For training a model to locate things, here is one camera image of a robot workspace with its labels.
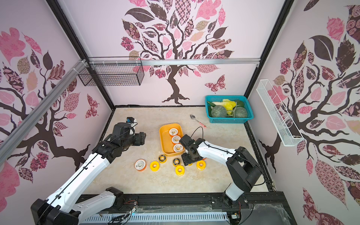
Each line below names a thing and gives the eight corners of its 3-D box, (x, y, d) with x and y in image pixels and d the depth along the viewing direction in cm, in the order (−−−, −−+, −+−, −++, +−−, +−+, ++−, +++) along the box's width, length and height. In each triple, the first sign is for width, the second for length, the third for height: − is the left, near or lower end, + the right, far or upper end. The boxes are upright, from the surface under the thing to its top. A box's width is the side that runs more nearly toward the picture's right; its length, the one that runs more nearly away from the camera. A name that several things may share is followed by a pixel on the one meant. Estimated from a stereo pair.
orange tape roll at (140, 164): (133, 171, 87) (132, 170, 85) (136, 160, 92) (135, 158, 90) (145, 171, 87) (144, 169, 85) (147, 160, 92) (146, 158, 90)
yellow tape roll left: (149, 171, 87) (149, 169, 85) (151, 162, 91) (150, 161, 89) (159, 171, 87) (158, 169, 85) (160, 162, 90) (159, 161, 88)
